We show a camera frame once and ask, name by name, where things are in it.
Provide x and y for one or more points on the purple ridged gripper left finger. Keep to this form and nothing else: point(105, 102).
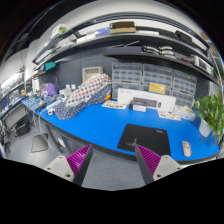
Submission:
point(73, 167)

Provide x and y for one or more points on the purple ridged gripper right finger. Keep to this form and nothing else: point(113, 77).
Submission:
point(153, 166)

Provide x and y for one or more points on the black mouse pad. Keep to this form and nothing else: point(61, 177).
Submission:
point(151, 138)

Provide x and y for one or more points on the flat printed card right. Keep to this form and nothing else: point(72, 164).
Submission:
point(168, 115)

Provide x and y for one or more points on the flat printed card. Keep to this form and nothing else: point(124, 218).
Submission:
point(168, 115)
point(114, 105)

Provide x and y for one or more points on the small black white box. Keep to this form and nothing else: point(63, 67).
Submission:
point(137, 107)

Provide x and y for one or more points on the white tape roll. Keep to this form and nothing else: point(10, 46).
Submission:
point(51, 112)

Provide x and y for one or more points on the white keyboard box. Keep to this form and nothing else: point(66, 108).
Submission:
point(152, 100)

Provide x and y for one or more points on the clear plastic container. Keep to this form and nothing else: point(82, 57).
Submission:
point(184, 112)

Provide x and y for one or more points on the flat printed card left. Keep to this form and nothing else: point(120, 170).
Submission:
point(114, 105)

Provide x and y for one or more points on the yellow label card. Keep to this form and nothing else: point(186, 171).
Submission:
point(157, 88)

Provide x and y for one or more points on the patterned cloth bundle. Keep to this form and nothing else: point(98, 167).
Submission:
point(91, 92)

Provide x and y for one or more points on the purple plastic bag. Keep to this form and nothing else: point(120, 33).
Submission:
point(49, 89)

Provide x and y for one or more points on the green potted plant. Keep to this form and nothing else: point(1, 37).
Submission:
point(211, 110)

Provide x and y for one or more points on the grey drawer organizer cabinets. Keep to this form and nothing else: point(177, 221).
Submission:
point(138, 76)

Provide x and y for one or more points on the white woven basket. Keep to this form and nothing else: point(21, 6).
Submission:
point(91, 71)

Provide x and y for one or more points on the white paper roll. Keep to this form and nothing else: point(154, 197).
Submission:
point(35, 85)

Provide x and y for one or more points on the teal box on shelf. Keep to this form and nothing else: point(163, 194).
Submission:
point(49, 66)

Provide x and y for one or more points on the green white box top shelf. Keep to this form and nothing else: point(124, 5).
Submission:
point(59, 29)

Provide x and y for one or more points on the brown cardboard box on shelf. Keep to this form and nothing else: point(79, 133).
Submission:
point(122, 27)

